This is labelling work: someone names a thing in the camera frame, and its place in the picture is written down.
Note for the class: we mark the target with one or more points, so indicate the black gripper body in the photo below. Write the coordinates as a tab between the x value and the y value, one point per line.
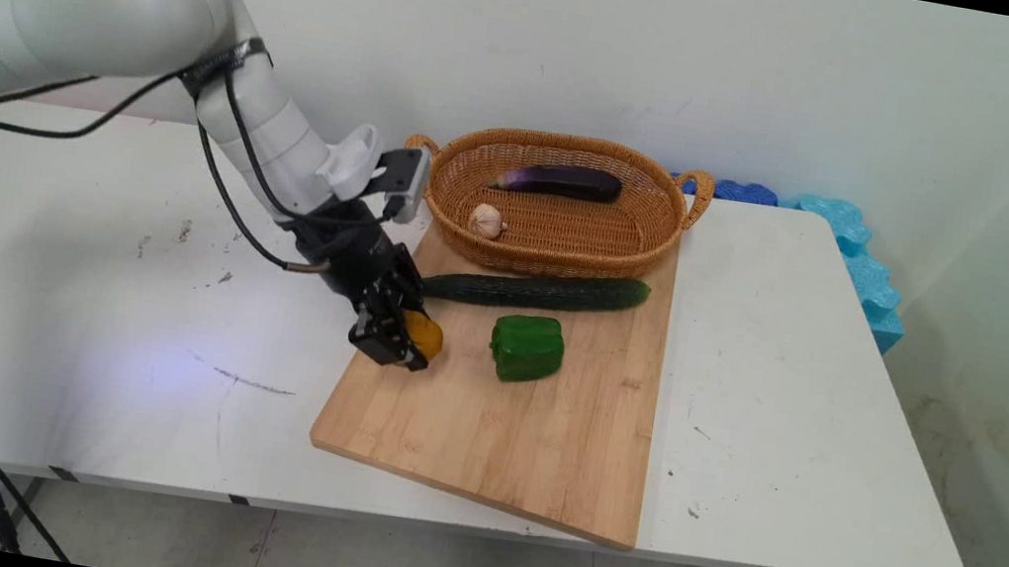
349	250

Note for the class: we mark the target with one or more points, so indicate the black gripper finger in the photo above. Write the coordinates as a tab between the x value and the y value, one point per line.
382	330
404	284

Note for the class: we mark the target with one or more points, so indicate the yellow orange fruit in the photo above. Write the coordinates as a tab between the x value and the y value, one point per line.
428	337

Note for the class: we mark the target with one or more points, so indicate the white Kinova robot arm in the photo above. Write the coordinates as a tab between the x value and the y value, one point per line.
105	14

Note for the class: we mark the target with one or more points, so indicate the white garlic bulb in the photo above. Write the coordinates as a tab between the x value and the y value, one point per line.
486	221

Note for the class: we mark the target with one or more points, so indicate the woven wicker basket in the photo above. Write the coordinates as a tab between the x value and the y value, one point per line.
519	256

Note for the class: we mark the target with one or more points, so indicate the green bell pepper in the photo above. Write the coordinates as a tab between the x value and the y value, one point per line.
527	349

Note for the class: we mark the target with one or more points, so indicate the long dark green cucumber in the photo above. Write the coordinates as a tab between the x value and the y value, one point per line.
543	291

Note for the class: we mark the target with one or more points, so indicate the bamboo cutting board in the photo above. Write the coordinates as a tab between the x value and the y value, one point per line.
491	442

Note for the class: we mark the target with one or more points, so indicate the purple eggplant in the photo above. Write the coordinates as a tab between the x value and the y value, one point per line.
565	181

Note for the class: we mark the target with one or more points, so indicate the dark blue foam piece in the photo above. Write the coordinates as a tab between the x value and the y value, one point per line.
743	192

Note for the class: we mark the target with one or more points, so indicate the light blue foam piece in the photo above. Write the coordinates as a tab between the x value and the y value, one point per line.
870	283

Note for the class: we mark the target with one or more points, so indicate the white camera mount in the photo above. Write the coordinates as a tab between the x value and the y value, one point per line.
350	162

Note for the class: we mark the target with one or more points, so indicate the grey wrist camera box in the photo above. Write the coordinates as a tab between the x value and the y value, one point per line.
407	184

